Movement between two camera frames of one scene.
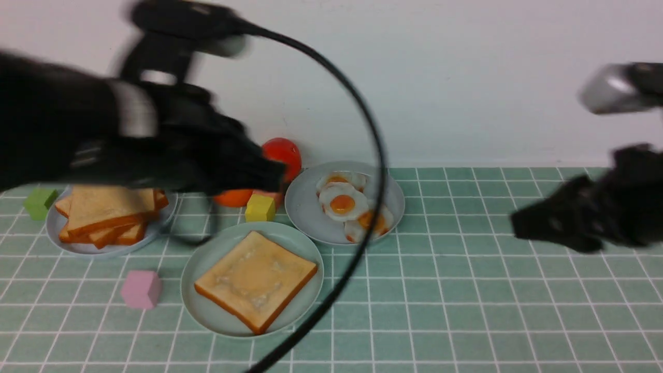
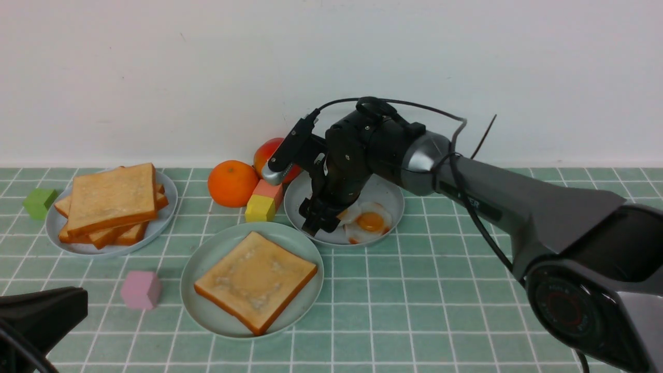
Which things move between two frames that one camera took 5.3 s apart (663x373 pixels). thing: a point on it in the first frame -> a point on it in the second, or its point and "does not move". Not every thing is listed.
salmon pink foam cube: (277, 197) does not move
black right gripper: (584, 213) -> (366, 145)
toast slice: (90, 205) does not move
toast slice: (257, 281) does not move
